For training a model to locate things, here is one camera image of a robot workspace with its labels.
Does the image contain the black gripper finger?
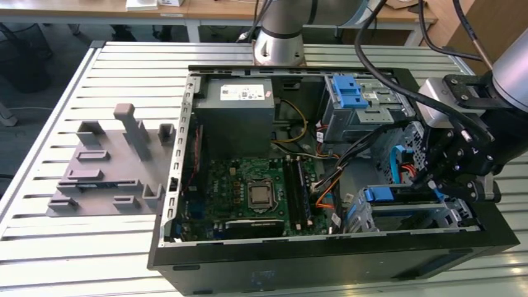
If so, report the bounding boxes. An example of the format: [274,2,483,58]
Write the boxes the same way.
[437,173,502,204]
[410,128,454,191]

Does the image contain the hard disk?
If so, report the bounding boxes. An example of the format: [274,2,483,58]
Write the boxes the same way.
[362,184,446,207]

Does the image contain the metal disk bay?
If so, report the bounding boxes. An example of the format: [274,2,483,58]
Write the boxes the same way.
[343,182,474,233]

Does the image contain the metal optical drive cage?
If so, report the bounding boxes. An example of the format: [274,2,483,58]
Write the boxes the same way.
[321,74,417,152]

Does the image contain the blue plastic drive latch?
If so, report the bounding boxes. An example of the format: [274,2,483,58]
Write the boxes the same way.
[331,75,370,109]

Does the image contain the wooden cabinet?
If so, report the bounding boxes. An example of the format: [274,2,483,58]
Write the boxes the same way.
[419,0,528,87]

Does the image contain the silver CPU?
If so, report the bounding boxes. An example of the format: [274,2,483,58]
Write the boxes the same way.
[246,184,273,207]

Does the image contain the brown cardboard piece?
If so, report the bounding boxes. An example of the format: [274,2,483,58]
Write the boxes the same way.
[386,0,419,10]

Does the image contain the grey power supply unit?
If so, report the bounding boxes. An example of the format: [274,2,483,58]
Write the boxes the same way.
[193,77,275,158]

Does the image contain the black graphics card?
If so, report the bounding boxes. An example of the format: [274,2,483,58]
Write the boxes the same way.
[223,218,286,239]

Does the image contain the black open PC case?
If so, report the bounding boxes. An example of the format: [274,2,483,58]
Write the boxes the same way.
[146,64,519,296]

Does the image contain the green motherboard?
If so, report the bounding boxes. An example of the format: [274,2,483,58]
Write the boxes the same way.
[175,156,334,242]

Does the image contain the grey plastic parts rack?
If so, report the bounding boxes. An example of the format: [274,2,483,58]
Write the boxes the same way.
[43,103,178,219]

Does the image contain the black orange power wire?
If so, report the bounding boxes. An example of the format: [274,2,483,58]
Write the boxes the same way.
[399,163,425,186]

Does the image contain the blue data wire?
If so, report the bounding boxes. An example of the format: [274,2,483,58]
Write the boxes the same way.
[386,144,413,186]

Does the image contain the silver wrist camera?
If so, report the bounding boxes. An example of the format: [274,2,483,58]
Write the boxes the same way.
[414,77,469,128]

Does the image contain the black cable bundle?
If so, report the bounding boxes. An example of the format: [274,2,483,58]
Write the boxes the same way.
[310,122,409,189]

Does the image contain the yellow wire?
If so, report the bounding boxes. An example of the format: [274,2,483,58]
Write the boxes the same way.
[269,98,309,145]

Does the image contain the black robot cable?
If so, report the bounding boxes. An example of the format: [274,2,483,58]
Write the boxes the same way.
[450,0,494,71]
[353,0,495,142]

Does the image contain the red twisted wire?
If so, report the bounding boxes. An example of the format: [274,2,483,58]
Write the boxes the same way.
[185,125,205,189]

